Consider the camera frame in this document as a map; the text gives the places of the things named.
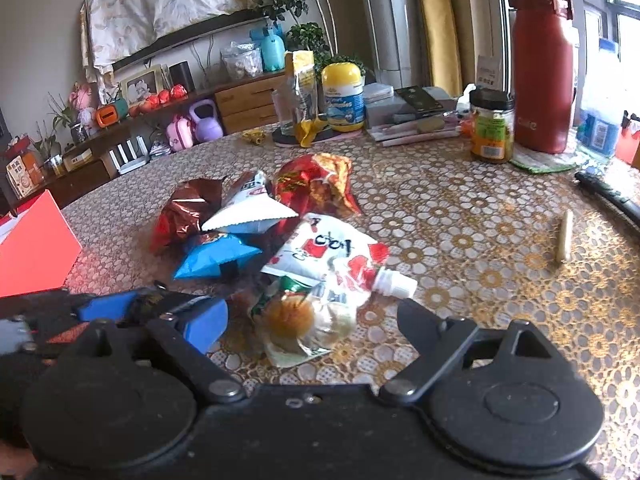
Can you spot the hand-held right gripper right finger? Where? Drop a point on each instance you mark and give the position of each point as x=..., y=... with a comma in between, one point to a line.
x=417, y=322

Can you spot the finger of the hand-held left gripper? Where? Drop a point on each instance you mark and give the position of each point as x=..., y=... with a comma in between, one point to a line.
x=110, y=307

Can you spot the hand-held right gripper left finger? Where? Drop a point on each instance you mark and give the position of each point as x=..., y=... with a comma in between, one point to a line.
x=206, y=322

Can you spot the blue snack packet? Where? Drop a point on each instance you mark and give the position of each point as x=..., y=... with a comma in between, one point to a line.
x=210, y=260

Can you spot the clear round cake packet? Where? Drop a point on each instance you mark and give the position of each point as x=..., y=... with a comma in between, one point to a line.
x=295, y=315

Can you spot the orange juice bottle yellow cap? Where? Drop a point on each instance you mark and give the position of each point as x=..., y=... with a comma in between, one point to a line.
x=240, y=217

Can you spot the white red spout pouch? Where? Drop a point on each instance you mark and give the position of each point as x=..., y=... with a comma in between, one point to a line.
x=325, y=255

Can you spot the brown foil snack bag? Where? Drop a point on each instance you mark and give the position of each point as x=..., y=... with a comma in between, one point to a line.
x=180, y=210

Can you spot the red orange snack bag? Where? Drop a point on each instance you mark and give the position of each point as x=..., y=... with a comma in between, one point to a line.
x=320, y=185

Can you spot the small cardboard box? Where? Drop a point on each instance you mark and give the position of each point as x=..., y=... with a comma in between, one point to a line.
x=77, y=159

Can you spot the white ribbed rack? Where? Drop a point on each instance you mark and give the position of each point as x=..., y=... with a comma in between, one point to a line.
x=127, y=152

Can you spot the orange printed carton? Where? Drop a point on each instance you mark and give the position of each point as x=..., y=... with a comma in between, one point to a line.
x=22, y=175

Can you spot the beige stick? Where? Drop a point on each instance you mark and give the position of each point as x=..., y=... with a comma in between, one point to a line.
x=565, y=237

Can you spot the small plant dark pot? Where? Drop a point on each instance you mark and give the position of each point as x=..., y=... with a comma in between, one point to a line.
x=79, y=132

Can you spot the pink toy bag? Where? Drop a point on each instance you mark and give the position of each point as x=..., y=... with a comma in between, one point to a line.
x=180, y=135

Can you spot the pink wrapped sticks bundle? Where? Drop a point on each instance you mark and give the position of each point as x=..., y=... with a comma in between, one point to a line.
x=415, y=135

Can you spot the orange teal box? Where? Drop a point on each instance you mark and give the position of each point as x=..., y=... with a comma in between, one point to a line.
x=107, y=116

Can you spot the small yellow wrapper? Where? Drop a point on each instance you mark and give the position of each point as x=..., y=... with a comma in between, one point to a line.
x=254, y=136

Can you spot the purple kettlebell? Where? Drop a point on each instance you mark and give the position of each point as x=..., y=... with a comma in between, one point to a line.
x=207, y=127

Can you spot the green edged coaster mat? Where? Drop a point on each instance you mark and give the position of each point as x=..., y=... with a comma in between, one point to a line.
x=530, y=162

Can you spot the dark round coaster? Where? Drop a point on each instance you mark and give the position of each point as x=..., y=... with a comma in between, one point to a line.
x=285, y=141

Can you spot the black lid glass jar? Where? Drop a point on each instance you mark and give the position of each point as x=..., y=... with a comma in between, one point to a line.
x=492, y=130

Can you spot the pink doll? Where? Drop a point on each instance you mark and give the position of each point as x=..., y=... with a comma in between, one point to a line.
x=82, y=100

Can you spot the grey tissue box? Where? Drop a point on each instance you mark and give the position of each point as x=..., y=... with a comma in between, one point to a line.
x=382, y=110

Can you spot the row of red ornaments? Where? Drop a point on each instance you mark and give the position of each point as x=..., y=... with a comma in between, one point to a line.
x=162, y=97

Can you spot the clear drinking glass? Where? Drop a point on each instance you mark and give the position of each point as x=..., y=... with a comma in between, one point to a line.
x=285, y=115

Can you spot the black booklet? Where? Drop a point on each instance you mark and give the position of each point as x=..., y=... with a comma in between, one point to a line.
x=420, y=100

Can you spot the black slim remote control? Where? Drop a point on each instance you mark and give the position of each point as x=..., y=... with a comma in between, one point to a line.
x=600, y=187

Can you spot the wooden television cabinet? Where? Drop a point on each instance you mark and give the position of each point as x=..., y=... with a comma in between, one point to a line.
x=245, y=97

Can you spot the yellow lid supplement bottle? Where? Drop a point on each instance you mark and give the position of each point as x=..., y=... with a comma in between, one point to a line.
x=342, y=105

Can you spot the black cylinder speaker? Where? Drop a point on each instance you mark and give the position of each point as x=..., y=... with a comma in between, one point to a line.
x=181, y=77

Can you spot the white card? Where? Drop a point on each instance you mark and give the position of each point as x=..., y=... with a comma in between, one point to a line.
x=489, y=72

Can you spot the blue wet wipes pack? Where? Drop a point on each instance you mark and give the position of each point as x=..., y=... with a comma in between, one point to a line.
x=597, y=132

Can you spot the clear plastic bag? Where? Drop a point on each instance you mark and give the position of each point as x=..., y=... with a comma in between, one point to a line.
x=242, y=62

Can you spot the black television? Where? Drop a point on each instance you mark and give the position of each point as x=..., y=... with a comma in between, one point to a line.
x=175, y=41

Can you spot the red paper bag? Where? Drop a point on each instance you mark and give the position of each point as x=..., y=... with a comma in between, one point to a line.
x=630, y=145

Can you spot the teal plastic container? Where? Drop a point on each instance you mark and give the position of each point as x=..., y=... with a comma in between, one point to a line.
x=272, y=52

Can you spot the red water bottle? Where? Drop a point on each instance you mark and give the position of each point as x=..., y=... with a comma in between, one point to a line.
x=542, y=70

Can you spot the yellow curtain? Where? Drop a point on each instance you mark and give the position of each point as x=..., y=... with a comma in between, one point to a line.
x=437, y=35

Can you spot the white standing air conditioner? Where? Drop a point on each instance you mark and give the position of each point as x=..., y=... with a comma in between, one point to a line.
x=390, y=20

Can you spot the floral cover cloth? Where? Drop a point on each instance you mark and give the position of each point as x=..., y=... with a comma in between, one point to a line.
x=165, y=0

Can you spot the photo frame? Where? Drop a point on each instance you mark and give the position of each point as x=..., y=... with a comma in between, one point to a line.
x=142, y=87

